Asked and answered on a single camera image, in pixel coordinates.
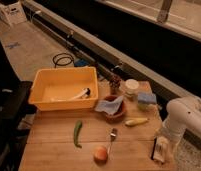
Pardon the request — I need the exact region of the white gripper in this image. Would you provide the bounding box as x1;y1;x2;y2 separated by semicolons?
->
156;129;174;162

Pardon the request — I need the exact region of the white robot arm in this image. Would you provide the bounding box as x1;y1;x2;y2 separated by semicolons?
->
152;96;201;164

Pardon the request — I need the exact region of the yellow plastic tray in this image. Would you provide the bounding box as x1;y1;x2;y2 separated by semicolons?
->
28;67;99;111

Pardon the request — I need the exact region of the yellow corn cob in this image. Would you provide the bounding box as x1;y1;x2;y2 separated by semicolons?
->
125;118;148;127

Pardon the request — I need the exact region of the blue yellow sponge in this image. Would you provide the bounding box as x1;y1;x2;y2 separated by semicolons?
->
137;92;157;104

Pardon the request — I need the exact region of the metal fork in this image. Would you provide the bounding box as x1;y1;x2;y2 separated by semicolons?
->
107;128;118;155

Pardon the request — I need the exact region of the brown clay bowl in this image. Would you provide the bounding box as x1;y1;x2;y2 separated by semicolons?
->
102;95;127;122

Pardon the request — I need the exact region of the blue grey cloth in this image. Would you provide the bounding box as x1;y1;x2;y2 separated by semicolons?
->
95;96;123;115

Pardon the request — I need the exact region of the peach fruit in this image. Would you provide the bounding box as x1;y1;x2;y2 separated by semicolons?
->
94;146;108;161

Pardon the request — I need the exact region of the green chili pepper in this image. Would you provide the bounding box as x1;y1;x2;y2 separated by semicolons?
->
73;120;82;148

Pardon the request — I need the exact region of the blue object on floor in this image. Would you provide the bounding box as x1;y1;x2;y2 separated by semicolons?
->
74;59;89;67

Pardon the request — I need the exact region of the black chair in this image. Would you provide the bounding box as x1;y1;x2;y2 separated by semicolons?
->
0;40;36;171

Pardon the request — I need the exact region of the white cardboard box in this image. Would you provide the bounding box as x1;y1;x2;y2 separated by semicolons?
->
0;1;27;27

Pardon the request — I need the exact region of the black coiled cable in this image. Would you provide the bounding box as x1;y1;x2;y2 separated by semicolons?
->
52;52;75;68

